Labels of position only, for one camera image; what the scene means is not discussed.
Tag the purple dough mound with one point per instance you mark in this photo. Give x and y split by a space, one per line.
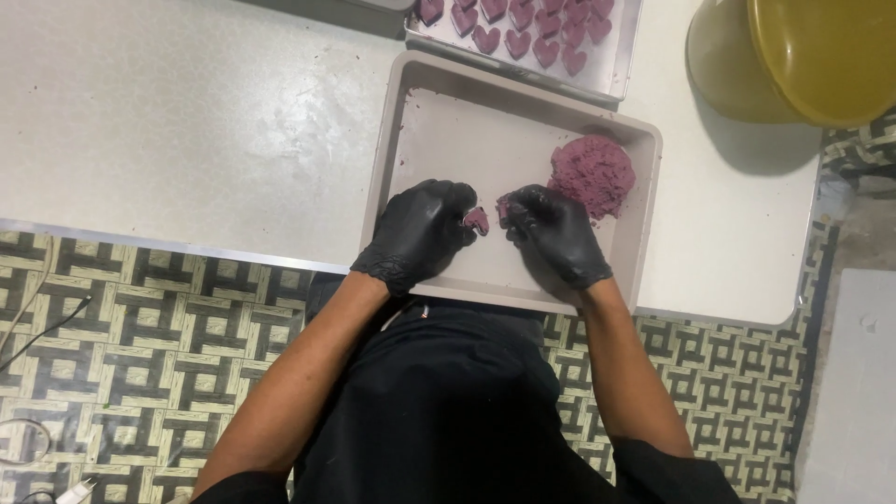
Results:
592 175

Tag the metal baking tray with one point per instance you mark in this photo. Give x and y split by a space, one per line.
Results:
609 66

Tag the beige plastic tray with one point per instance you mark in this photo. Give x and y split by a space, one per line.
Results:
504 140

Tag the person's left hand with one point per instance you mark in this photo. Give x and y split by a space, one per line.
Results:
420 231

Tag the white charger plug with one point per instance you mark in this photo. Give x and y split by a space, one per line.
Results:
75 492

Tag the white board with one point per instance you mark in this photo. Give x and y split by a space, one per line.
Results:
850 392

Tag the group of purple heart dough pieces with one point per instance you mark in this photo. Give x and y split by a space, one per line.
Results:
521 28

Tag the person's right hand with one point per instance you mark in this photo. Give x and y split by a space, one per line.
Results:
560 234

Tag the small purple dough piece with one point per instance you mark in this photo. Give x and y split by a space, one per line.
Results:
502 210

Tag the person's right fingers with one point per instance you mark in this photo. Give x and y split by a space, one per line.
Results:
521 210

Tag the person's black clothing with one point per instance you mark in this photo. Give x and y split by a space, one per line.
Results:
462 420

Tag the person's left fingers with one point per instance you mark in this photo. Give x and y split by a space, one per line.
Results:
458 206

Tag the yellow plastic bucket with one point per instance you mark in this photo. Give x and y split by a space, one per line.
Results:
798 59

